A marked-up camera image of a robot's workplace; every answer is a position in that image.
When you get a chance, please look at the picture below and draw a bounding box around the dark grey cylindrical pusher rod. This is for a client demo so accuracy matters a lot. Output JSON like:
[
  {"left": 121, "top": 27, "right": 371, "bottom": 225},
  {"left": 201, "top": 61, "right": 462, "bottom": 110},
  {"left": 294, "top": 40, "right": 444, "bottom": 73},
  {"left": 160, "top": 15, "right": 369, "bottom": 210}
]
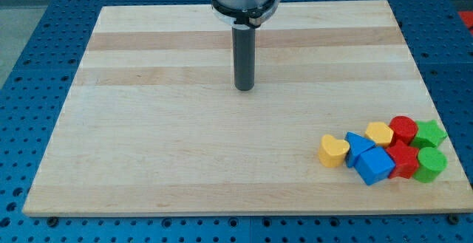
[{"left": 232, "top": 28, "right": 256, "bottom": 91}]

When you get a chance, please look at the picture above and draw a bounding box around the light wooden board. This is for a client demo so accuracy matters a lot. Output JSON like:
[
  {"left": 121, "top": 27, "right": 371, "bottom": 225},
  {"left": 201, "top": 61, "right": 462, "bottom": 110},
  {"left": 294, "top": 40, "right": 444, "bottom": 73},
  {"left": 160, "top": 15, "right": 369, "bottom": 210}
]
[{"left": 23, "top": 0, "right": 472, "bottom": 217}]

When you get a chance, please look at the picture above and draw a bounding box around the yellow heart block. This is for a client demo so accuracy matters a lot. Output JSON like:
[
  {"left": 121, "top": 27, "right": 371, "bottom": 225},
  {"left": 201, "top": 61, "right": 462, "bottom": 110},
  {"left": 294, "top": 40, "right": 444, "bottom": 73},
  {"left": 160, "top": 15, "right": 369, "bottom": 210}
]
[{"left": 318, "top": 134, "right": 350, "bottom": 168}]

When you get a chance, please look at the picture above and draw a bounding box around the blue triangle block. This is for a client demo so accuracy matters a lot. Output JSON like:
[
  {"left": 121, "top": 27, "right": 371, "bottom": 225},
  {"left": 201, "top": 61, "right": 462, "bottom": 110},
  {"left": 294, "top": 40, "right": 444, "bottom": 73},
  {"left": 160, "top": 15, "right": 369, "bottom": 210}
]
[{"left": 344, "top": 131, "right": 375, "bottom": 168}]

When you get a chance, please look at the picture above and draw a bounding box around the yellow hexagon block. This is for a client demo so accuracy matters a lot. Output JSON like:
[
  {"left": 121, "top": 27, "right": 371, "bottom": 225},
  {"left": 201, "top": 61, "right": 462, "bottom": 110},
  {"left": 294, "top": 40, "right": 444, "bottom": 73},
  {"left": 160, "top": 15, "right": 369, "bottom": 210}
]
[{"left": 364, "top": 122, "right": 394, "bottom": 148}]

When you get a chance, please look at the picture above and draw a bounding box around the blue cube block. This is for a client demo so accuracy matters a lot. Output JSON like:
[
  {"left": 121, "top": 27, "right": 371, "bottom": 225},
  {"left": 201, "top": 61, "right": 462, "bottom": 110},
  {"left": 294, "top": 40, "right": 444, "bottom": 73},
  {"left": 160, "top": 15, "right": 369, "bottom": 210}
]
[{"left": 355, "top": 147, "right": 395, "bottom": 185}]

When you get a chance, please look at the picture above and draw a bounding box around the red cylinder block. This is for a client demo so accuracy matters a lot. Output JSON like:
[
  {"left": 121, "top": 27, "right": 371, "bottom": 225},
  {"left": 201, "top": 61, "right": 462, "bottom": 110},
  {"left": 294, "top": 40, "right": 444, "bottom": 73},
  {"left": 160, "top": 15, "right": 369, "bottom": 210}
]
[{"left": 389, "top": 116, "right": 418, "bottom": 146}]

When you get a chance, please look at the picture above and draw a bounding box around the red star block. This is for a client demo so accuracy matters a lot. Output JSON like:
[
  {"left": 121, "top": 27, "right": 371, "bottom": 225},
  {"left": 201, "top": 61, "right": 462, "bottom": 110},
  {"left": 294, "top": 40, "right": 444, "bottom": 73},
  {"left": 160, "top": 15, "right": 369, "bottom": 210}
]
[{"left": 385, "top": 140, "right": 419, "bottom": 179}]

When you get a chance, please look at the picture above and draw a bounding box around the green star block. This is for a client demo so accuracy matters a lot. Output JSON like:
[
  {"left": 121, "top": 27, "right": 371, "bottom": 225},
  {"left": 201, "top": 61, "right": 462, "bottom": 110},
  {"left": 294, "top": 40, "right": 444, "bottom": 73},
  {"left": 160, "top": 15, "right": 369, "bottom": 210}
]
[{"left": 410, "top": 120, "right": 448, "bottom": 148}]

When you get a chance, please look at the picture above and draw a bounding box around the green cylinder block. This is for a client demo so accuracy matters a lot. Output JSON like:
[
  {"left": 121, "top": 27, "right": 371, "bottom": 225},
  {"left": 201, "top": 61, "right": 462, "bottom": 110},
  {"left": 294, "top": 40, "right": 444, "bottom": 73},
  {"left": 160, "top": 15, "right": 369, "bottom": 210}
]
[{"left": 412, "top": 147, "right": 448, "bottom": 183}]

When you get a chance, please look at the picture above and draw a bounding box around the red object at right edge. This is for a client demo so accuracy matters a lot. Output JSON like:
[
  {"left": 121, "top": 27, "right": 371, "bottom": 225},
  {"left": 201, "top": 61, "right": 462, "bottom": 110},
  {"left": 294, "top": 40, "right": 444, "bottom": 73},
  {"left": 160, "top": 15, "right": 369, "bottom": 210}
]
[{"left": 458, "top": 10, "right": 473, "bottom": 34}]

